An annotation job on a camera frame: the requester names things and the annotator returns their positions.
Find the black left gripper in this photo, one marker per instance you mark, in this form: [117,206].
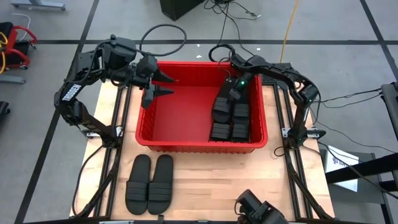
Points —
[144,71]

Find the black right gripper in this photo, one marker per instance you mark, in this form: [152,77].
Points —
[242,82]

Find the red plastic bin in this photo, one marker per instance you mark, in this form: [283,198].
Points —
[183,118]

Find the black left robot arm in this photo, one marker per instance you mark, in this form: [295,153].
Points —
[90,123]

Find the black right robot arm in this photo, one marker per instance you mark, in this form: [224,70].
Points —
[280,70]

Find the black floor case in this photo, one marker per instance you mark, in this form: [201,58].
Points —
[178,7]

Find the white printed paper sheet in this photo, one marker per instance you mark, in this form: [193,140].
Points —
[345,158]

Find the black table edge clamp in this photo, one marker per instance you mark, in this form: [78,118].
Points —
[160,219]

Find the grey metal floor bar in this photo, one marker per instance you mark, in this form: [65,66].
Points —
[40,6]

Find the short grey floor bar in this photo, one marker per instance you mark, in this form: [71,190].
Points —
[12,80]

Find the black upright stand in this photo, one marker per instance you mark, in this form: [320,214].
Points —
[390,105]

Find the black metal beam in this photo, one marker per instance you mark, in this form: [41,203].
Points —
[367,168]

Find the red wheeled cart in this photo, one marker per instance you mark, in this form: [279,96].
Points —
[12,39]

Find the grey side table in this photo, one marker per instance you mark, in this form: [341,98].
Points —
[370,193]

